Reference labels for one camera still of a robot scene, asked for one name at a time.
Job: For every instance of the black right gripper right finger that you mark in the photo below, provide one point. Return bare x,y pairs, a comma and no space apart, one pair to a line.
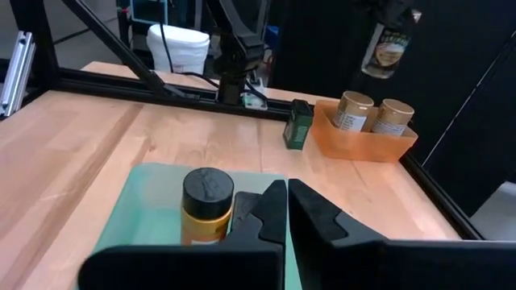
383,266

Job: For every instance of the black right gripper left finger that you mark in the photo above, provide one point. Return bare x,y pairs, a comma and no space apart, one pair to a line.
181,268

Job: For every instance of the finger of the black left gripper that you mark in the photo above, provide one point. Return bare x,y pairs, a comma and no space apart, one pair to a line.
395,12

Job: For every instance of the orange seasoning packet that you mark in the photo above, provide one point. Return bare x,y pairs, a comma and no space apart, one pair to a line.
385,52

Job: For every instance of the black-lid jar yellow label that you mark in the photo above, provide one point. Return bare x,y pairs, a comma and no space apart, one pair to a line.
207,193

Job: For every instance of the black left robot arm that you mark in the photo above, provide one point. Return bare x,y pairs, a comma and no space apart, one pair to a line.
238,48

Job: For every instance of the teal plastic tray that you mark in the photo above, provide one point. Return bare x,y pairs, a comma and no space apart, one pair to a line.
149,217

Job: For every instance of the black curtain partition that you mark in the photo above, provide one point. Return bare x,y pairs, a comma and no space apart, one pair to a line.
463,80

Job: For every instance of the orange plastic bin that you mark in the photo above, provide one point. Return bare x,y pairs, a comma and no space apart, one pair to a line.
354,147

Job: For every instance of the dark green pepper tin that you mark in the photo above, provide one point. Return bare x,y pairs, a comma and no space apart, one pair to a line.
298,129

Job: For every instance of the white cylindrical container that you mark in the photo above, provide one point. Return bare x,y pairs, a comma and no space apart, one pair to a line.
179,52

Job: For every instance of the silver aluminium profile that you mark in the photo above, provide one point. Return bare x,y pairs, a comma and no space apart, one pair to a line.
18,72

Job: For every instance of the black aluminium table frame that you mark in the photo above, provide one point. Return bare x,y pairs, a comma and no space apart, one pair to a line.
101,86

